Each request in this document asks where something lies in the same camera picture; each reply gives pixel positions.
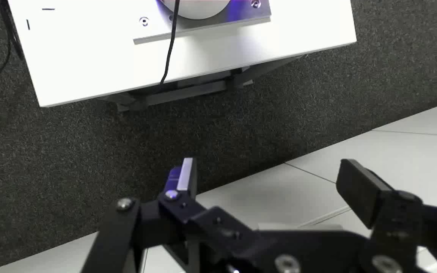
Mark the white robot mounting platform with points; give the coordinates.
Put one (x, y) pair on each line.
(102, 54)

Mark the black platform frame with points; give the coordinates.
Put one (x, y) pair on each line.
(178, 92)

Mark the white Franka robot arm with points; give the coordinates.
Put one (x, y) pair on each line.
(193, 7)

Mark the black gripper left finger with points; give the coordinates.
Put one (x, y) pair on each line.
(181, 201)

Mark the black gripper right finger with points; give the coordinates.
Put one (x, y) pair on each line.
(364, 191)

